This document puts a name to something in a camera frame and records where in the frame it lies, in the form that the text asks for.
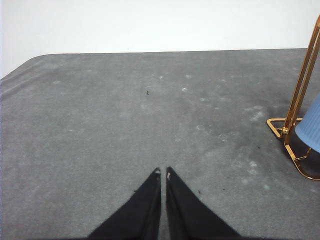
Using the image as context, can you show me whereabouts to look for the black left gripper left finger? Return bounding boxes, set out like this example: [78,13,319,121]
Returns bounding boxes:
[86,166,162,240]

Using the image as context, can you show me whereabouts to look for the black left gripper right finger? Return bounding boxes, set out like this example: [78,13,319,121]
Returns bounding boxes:
[165,166,242,240]

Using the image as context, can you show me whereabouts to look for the blue ribbed plastic cup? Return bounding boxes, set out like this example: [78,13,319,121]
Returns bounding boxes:
[294,93,320,154]

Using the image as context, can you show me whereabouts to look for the gold wire cup holder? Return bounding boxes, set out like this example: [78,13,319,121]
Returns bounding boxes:
[266,14,320,181]

